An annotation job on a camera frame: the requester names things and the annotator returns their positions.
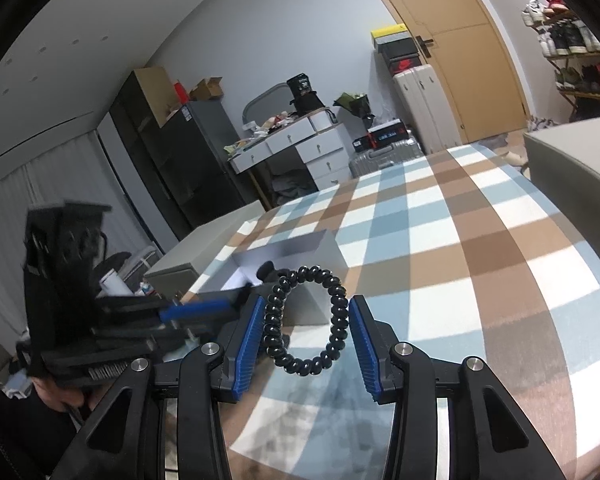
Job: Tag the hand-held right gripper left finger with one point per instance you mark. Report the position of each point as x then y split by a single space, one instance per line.
245 355

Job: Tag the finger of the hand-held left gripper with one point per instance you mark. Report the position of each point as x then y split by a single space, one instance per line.
195 311
145 341

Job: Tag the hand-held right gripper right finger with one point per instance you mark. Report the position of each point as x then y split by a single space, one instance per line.
367 355

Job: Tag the black claw hair clip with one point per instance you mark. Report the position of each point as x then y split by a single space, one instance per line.
266 271

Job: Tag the silver cardboard box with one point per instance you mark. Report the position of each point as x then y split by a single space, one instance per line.
300 255

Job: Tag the person's left forearm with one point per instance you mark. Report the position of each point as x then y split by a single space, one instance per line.
15 435

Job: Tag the person's left hand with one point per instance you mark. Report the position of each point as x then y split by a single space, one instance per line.
67 397

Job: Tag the white cylinder bottle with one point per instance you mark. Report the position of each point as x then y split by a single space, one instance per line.
114 282

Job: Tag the grey foam block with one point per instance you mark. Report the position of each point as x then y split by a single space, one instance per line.
200 250
580 160

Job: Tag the dark bedding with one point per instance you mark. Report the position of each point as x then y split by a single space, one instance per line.
117 262

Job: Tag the white curtain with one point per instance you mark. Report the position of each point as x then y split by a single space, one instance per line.
40 180

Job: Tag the plaid tablecloth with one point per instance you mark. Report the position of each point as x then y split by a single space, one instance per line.
455 270

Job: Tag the dark grey refrigerator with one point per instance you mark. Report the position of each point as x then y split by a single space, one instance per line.
200 160

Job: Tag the dark wardrobe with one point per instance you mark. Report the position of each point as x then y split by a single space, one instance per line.
140 150

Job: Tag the grey clothes heap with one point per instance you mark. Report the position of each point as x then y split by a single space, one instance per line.
290 185

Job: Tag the silver suitcase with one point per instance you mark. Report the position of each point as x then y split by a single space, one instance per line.
385 162

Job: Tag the clutter of small desk things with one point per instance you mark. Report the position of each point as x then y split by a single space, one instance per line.
265 130

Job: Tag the white desk with drawers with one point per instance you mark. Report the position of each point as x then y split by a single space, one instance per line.
320 150

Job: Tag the small black box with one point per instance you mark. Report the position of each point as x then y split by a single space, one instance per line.
361 146

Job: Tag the flat cardboard sheet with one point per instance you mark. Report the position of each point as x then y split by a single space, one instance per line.
155 92

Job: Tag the grey arched mirror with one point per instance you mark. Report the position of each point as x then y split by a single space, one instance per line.
265 102

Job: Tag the black red flat box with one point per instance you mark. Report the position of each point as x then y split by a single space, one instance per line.
387 135

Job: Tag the open cardboard box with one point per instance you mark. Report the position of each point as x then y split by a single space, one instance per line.
207 90

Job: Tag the black paper bag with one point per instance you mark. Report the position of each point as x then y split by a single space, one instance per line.
304 92

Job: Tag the beige slipper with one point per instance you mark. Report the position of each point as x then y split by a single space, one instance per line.
516 157

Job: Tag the dark wrapped flower bouquet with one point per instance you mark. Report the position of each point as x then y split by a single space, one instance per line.
355 105

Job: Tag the white upright suitcase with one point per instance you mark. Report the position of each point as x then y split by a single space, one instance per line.
430 110

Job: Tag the pile of loose shoes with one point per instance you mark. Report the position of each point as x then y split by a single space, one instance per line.
542 122

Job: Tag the black shoe box red logo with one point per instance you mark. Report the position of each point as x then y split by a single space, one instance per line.
405 66

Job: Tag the yellow lid shoe box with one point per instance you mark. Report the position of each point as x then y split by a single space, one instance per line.
389 35

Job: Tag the wooden door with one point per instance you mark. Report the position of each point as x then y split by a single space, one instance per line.
460 35

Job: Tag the wooden shoe rack with shoes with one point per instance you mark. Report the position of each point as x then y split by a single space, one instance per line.
570 40

